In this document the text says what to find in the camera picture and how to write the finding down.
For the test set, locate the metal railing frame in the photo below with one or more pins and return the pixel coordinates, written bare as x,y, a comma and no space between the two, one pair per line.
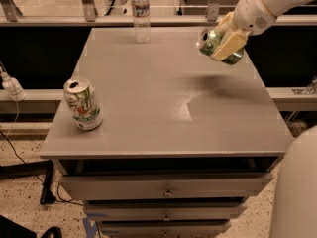
111,12

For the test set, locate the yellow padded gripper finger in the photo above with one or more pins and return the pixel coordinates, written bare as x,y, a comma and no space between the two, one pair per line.
232,41
227,23

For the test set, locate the white 7up can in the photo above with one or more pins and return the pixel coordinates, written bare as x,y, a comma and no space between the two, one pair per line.
83,103

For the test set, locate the middle grey drawer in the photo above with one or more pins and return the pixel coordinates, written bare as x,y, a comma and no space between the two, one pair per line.
165,211

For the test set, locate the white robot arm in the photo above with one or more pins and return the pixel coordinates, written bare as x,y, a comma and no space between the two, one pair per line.
278,7

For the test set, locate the metal bracket on ledge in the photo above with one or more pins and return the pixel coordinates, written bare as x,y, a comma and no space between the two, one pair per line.
310,89

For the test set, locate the clear plastic water bottle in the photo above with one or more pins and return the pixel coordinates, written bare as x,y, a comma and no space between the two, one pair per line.
141,19

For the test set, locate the top grey drawer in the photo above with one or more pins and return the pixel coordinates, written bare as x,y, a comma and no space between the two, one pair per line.
165,186

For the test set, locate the grey drawer cabinet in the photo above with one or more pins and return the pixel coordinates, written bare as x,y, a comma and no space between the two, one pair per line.
168,110

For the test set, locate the white power adapter plug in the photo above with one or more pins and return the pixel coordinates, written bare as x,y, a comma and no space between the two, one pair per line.
12,86

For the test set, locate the grey drawer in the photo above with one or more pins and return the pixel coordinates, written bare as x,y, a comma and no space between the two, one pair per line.
149,228
165,186
165,211

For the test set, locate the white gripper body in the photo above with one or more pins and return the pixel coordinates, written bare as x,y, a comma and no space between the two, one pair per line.
254,14

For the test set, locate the bottom grey drawer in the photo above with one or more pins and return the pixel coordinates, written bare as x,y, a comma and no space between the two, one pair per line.
149,228

